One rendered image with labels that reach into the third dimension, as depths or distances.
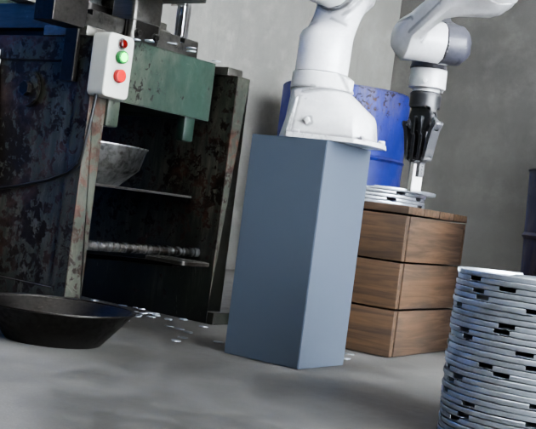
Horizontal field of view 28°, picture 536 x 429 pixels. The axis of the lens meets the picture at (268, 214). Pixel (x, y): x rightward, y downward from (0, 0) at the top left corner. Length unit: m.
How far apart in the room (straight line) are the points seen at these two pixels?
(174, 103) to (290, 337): 0.75
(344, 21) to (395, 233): 0.53
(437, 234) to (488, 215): 3.06
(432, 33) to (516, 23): 3.35
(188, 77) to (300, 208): 0.65
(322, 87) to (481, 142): 3.64
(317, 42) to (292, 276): 0.47
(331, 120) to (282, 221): 0.22
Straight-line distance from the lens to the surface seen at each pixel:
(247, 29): 5.01
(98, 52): 2.30
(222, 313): 2.68
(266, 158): 2.15
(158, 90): 2.55
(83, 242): 2.33
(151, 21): 2.61
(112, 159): 2.57
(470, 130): 5.78
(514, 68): 5.74
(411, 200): 2.62
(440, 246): 2.65
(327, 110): 2.12
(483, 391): 1.58
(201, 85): 2.66
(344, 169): 2.14
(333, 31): 2.18
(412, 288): 2.53
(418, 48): 2.44
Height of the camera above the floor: 0.30
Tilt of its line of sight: level
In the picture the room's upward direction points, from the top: 7 degrees clockwise
